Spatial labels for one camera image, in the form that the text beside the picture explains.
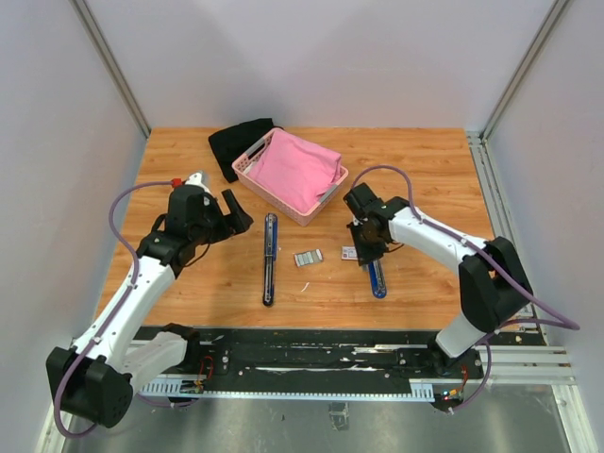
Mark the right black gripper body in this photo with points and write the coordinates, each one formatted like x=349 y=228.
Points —
x=366 y=246

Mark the black folded cloth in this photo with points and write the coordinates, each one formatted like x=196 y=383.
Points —
x=229 y=143

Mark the silver staple strips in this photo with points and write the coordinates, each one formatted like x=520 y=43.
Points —
x=309 y=257

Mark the pink folded cloth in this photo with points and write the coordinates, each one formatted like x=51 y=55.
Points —
x=296 y=171

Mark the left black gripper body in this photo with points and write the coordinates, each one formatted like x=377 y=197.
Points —
x=214 y=226

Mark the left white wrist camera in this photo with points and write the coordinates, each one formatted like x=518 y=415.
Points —
x=198 y=180

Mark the pink plastic basket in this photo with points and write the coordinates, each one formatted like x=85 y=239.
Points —
x=244 y=164

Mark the red staple box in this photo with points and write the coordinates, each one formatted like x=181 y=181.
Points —
x=349 y=253

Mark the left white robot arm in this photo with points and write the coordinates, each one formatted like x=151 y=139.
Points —
x=97 y=377

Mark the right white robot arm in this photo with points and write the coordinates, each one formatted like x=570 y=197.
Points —
x=493 y=283

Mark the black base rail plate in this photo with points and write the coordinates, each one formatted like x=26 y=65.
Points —
x=314 y=364

